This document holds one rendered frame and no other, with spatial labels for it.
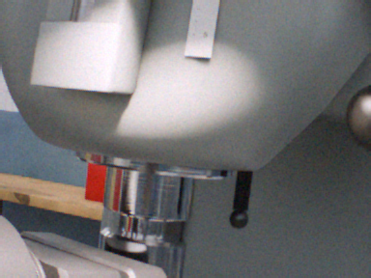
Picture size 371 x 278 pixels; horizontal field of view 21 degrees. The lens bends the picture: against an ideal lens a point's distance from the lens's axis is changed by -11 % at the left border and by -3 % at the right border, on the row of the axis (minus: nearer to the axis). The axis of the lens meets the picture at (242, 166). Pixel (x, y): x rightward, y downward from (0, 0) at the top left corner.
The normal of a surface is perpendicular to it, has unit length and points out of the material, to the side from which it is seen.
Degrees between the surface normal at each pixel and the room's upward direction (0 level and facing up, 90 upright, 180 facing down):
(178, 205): 90
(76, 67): 90
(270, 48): 102
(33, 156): 90
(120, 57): 90
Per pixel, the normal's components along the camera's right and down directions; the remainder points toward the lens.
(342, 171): -0.25, 0.02
